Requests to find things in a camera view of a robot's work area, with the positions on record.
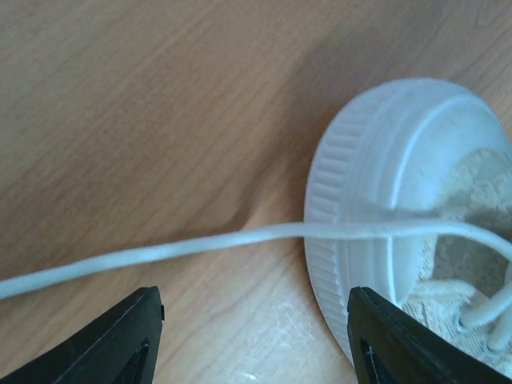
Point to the white lace sneaker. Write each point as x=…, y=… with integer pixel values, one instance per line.
x=409, y=194

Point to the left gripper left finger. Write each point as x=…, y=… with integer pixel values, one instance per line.
x=120, y=346

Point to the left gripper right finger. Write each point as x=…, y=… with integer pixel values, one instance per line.
x=389, y=346

